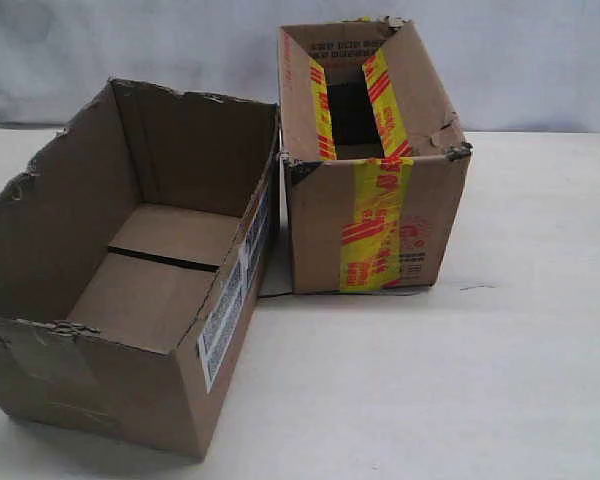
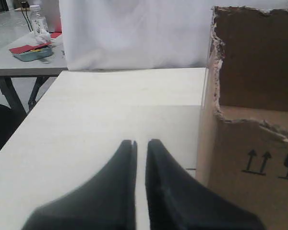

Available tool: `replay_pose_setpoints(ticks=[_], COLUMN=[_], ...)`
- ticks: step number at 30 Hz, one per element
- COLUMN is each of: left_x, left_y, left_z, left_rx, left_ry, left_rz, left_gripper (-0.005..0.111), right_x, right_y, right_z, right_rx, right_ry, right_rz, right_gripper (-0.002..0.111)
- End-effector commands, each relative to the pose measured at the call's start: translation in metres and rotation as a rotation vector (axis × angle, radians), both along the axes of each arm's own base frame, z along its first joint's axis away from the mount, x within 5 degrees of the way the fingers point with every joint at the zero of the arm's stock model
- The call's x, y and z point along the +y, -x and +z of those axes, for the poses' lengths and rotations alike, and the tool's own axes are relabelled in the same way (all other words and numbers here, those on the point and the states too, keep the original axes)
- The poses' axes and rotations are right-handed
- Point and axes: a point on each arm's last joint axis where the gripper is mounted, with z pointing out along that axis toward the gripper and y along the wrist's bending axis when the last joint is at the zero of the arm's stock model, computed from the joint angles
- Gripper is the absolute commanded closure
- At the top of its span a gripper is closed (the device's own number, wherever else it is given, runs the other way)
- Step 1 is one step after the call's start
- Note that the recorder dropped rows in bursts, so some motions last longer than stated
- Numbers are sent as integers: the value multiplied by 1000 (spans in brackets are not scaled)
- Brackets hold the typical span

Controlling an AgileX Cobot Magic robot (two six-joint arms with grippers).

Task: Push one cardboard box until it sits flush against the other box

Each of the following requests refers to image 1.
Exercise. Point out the plain cardboard box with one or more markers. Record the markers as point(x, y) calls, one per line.
point(132, 249)

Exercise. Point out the cardboard box with yellow tape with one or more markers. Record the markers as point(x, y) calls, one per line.
point(375, 159)

